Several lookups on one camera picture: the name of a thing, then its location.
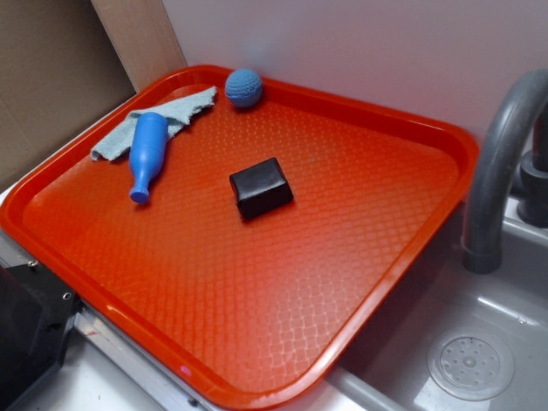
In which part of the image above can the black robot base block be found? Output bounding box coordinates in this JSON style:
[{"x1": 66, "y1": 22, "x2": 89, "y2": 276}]
[{"x1": 1, "y1": 261, "x2": 80, "y2": 410}]

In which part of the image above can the blue knitted ball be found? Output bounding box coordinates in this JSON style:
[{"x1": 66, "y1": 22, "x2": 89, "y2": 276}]
[{"x1": 224, "y1": 68, "x2": 263, "y2": 109}]

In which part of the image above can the black rectangular block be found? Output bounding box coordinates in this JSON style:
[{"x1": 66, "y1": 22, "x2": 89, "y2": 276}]
[{"x1": 229, "y1": 158, "x2": 294, "y2": 220}]

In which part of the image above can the orange plastic tray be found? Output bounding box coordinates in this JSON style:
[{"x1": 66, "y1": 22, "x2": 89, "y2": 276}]
[{"x1": 1, "y1": 66, "x2": 479, "y2": 410}]

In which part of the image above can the light blue cloth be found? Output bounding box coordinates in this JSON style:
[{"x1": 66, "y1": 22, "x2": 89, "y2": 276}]
[{"x1": 90, "y1": 86, "x2": 217, "y2": 161}]

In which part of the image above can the blue plastic bowling pin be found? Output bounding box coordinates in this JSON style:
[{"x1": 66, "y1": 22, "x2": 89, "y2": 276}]
[{"x1": 129, "y1": 112, "x2": 168, "y2": 204}]

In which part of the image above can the light wooden board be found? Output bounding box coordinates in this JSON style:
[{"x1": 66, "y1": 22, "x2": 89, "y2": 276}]
[{"x1": 92, "y1": 0, "x2": 187, "y2": 92}]

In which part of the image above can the grey toy sink basin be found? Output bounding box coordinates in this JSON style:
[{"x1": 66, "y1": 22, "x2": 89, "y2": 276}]
[{"x1": 333, "y1": 194, "x2": 548, "y2": 411}]

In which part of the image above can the brown cardboard panel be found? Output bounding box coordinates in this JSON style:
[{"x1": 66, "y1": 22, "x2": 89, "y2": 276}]
[{"x1": 1, "y1": 1, "x2": 134, "y2": 189}]

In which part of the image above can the round sink drain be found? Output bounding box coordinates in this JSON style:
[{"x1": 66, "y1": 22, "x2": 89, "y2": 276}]
[{"x1": 426, "y1": 327, "x2": 515, "y2": 402}]

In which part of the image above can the dark grey faucet knob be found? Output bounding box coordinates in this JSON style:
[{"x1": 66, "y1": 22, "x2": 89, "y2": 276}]
[{"x1": 516, "y1": 106, "x2": 548, "y2": 228}]

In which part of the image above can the grey curved faucet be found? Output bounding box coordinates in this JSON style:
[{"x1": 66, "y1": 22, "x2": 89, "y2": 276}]
[{"x1": 462, "y1": 68, "x2": 547, "y2": 274}]

